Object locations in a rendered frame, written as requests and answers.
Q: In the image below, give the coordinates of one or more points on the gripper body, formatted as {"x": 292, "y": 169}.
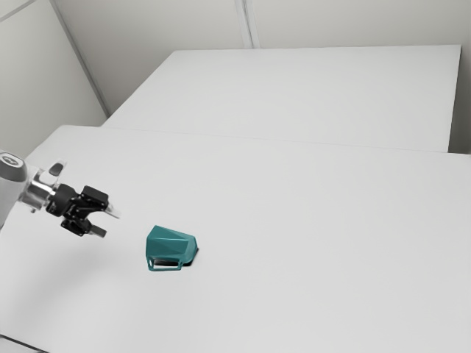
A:
{"x": 63, "y": 201}

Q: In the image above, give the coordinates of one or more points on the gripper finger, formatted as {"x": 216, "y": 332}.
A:
{"x": 81, "y": 225}
{"x": 96, "y": 200}

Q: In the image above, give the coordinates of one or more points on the teal faceted mug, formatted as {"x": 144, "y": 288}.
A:
{"x": 170, "y": 246}

